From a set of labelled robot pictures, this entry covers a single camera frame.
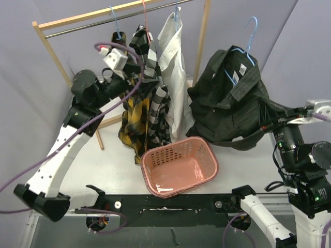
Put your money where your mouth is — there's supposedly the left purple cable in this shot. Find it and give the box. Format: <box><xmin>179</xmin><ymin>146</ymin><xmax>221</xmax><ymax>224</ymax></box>
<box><xmin>0</xmin><ymin>41</ymin><xmax>145</xmax><ymax>235</ymax></box>

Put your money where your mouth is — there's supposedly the pink hanger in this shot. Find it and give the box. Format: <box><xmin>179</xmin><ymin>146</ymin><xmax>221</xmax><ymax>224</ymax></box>
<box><xmin>141</xmin><ymin>0</ymin><xmax>151</xmax><ymax>44</ymax></box>

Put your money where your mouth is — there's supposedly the yellow plaid shirt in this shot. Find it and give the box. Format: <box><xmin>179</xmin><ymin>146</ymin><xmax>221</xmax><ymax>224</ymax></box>
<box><xmin>111</xmin><ymin>26</ymin><xmax>151</xmax><ymax>164</ymax></box>

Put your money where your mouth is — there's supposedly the blue hanger of white shirt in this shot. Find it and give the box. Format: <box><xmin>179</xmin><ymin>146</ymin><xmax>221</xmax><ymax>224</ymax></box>
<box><xmin>174</xmin><ymin>2</ymin><xmax>182</xmax><ymax>32</ymax></box>

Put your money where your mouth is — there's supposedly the black white checked shirt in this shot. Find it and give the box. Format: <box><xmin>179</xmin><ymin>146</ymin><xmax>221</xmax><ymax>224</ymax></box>
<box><xmin>129</xmin><ymin>25</ymin><xmax>171</xmax><ymax>148</ymax></box>

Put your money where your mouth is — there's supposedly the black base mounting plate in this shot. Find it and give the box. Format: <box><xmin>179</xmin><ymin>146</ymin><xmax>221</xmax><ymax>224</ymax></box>
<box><xmin>82</xmin><ymin>194</ymin><xmax>241</xmax><ymax>227</ymax></box>

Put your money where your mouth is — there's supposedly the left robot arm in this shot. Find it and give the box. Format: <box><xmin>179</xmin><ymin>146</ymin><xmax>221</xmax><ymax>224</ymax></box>
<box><xmin>13</xmin><ymin>63</ymin><xmax>158</xmax><ymax>222</ymax></box>

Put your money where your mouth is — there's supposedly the pink plastic laundry basket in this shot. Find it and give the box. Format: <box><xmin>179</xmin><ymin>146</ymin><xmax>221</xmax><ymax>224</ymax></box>
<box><xmin>140</xmin><ymin>136</ymin><xmax>219</xmax><ymax>198</ymax></box>

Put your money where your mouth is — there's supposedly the blue hanger of yellow shirt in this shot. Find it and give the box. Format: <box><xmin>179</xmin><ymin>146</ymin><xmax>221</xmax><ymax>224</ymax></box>
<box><xmin>109</xmin><ymin>6</ymin><xmax>122</xmax><ymax>40</ymax></box>

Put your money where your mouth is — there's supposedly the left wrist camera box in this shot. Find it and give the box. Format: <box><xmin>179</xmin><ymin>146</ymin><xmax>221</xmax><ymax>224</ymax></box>
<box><xmin>99</xmin><ymin>46</ymin><xmax>128</xmax><ymax>71</ymax></box>

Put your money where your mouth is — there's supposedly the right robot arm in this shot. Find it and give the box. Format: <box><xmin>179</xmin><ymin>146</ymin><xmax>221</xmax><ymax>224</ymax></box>
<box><xmin>230</xmin><ymin>107</ymin><xmax>330</xmax><ymax>247</ymax></box>

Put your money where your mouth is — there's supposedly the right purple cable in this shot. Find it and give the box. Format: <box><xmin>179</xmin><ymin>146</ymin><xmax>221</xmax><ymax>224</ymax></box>
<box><xmin>224</xmin><ymin>111</ymin><xmax>331</xmax><ymax>248</ymax></box>

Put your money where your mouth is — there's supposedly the dark pinstriped shirt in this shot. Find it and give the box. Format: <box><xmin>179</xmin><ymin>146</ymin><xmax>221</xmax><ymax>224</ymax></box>
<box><xmin>186</xmin><ymin>45</ymin><xmax>302</xmax><ymax>151</ymax></box>

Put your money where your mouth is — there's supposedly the wooden clothes rack frame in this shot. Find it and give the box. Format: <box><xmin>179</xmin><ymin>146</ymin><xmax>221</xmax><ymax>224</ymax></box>
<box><xmin>31</xmin><ymin>0</ymin><xmax>213</xmax><ymax>150</ymax></box>

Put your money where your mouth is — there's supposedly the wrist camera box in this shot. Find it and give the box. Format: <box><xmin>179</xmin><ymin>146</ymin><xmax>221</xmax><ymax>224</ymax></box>
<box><xmin>305</xmin><ymin>99</ymin><xmax>330</xmax><ymax>122</ymax></box>
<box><xmin>99</xmin><ymin>46</ymin><xmax>128</xmax><ymax>71</ymax></box>

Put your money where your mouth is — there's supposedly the metal hanging rod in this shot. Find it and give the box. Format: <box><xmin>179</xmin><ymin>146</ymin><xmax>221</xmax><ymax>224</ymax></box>
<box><xmin>45</xmin><ymin>0</ymin><xmax>192</xmax><ymax>39</ymax></box>

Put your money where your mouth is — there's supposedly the light blue wire hanger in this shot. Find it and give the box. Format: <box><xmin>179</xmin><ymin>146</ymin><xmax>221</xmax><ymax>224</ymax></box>
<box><xmin>223</xmin><ymin>16</ymin><xmax>259</xmax><ymax>86</ymax></box>

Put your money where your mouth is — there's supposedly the purple cable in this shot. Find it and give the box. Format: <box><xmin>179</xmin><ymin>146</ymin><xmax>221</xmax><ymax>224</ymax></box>
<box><xmin>0</xmin><ymin>41</ymin><xmax>145</xmax><ymax>235</ymax></box>
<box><xmin>224</xmin><ymin>111</ymin><xmax>331</xmax><ymax>248</ymax></box>

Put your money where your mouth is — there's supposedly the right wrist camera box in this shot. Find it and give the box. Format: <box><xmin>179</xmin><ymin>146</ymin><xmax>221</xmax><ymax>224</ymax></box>
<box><xmin>305</xmin><ymin>99</ymin><xmax>330</xmax><ymax>122</ymax></box>

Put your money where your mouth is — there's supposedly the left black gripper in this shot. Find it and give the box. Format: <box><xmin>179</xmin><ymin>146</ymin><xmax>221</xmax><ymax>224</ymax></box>
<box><xmin>91</xmin><ymin>61</ymin><xmax>158</xmax><ymax>109</ymax></box>

